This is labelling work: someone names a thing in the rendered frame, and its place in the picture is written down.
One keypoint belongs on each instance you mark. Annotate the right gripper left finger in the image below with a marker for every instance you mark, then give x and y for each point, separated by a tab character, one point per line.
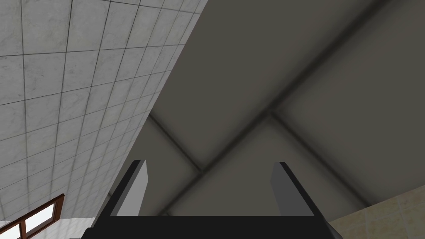
131	192

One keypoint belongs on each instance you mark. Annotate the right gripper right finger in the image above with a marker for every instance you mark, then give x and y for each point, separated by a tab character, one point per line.
290	194

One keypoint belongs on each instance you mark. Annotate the brown framed window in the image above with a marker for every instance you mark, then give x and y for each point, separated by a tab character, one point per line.
36	217

